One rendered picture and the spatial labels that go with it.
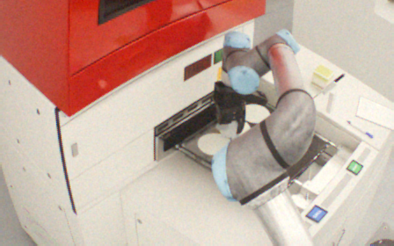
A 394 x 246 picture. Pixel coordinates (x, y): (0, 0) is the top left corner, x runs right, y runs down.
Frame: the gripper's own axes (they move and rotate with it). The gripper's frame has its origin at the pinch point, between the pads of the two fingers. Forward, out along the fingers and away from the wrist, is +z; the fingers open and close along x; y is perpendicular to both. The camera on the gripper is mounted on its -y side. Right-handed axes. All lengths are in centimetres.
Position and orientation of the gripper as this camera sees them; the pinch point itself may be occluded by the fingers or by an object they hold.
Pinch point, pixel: (234, 136)
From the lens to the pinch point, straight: 176.2
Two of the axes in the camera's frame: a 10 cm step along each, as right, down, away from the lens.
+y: -9.3, 1.8, -3.3
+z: -0.6, 8.0, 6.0
